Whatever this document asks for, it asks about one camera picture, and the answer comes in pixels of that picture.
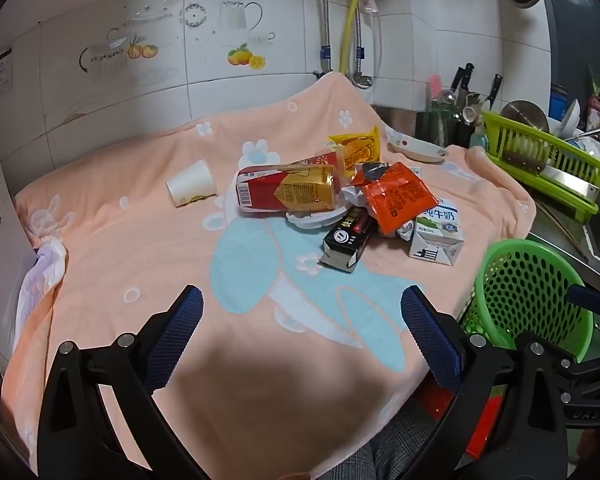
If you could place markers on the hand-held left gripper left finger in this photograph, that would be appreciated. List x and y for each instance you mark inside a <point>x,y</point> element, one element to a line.
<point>180,330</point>

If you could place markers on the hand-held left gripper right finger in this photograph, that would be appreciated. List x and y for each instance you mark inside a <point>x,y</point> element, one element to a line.
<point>430,330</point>

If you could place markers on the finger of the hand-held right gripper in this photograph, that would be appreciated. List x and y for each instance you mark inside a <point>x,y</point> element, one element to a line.
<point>587,300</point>

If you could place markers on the green perforated plastic basket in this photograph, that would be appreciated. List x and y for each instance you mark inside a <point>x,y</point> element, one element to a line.
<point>525,285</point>

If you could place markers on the black cardboard box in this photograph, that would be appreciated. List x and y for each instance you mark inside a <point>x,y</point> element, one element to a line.
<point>345,240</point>

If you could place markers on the white round plastic lid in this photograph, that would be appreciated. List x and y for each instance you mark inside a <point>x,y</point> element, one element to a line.
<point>310,221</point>

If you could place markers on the wooden chopsticks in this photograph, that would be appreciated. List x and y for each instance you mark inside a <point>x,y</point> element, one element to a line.
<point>560,227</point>

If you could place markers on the white blue milk carton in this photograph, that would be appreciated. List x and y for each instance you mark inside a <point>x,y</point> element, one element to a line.
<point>437,240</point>

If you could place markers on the peach rabbit print blanket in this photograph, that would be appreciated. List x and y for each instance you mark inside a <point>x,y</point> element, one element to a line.
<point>130,240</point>

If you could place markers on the red plastic stool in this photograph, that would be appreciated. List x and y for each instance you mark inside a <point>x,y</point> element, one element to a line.
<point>485,425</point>

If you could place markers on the orange snack packet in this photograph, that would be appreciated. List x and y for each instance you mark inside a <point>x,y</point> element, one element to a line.
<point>395,197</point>

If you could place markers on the white paper cup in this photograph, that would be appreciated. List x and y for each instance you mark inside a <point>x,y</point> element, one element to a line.
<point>190,185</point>

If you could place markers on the white plastic bag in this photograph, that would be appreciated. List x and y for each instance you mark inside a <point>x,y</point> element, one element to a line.
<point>40,285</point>

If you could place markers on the green plastic dish rack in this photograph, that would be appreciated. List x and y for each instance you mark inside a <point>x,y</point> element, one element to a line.
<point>555,155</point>

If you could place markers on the red snack package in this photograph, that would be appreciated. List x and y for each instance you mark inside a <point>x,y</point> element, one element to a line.
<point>265,192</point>

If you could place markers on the grey foil wrapper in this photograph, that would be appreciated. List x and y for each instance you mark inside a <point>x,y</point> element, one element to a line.
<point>370,172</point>

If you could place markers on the white flowered ceramic dish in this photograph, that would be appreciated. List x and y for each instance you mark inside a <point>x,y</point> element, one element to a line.
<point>415,150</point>

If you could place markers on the white bowl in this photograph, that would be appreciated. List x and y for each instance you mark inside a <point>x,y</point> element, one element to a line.
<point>570,117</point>

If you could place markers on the steel pot lid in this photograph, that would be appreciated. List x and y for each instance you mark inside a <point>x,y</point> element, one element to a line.
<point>525,116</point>

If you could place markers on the teal bottle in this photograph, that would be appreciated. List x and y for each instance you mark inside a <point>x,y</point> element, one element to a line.
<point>478,139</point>

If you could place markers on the yellow snack packet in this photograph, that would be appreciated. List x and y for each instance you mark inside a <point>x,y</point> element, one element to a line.
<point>360,147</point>

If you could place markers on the blue jar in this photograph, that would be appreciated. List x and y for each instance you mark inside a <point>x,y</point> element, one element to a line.
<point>557,102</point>

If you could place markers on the dark utensil holder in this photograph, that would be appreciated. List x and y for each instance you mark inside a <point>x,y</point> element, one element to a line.
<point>445,127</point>

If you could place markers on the dark window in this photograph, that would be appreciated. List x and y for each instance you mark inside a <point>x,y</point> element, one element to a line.
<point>580,25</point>

